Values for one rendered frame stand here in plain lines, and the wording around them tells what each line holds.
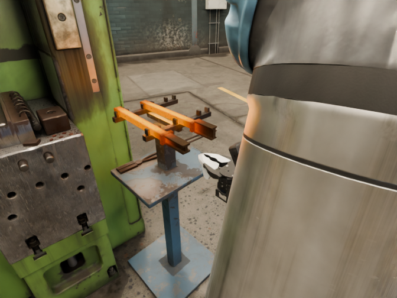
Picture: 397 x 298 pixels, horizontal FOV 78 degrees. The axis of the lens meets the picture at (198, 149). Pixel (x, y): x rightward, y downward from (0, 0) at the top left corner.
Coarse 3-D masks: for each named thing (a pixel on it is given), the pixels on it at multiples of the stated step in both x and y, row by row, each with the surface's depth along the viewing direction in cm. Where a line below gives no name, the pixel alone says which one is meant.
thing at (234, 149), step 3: (240, 141) 56; (234, 144) 56; (237, 144) 55; (240, 144) 55; (231, 147) 56; (234, 147) 55; (237, 147) 54; (231, 150) 55; (234, 150) 55; (237, 150) 54; (231, 153) 56; (234, 153) 55; (237, 153) 54; (231, 156) 56; (234, 156) 55; (237, 156) 55; (234, 159) 56; (234, 162) 56
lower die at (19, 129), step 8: (0, 96) 102; (8, 96) 104; (8, 104) 96; (16, 104) 96; (8, 112) 89; (16, 112) 89; (24, 112) 89; (8, 120) 81; (16, 120) 83; (24, 120) 83; (0, 128) 79; (8, 128) 81; (16, 128) 82; (24, 128) 84; (0, 136) 80; (8, 136) 82; (16, 136) 83; (24, 136) 85; (32, 136) 86; (0, 144) 81; (8, 144) 83
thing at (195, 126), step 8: (152, 104) 100; (160, 112) 95; (168, 112) 92; (176, 112) 92; (184, 120) 86; (192, 120) 86; (200, 120) 83; (192, 128) 83; (200, 128) 83; (208, 128) 80; (208, 136) 81
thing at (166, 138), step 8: (120, 112) 93; (128, 112) 92; (128, 120) 90; (136, 120) 86; (144, 120) 86; (144, 128) 83; (152, 128) 80; (160, 128) 80; (160, 136) 75; (168, 136) 75; (176, 136) 75; (168, 144) 75; (176, 144) 73; (184, 144) 70; (184, 152) 71
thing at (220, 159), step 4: (208, 156) 67; (212, 156) 66; (216, 156) 66; (220, 156) 66; (212, 160) 66; (216, 160) 65; (220, 160) 64; (224, 160) 64; (228, 160) 64; (220, 164) 64; (224, 164) 64
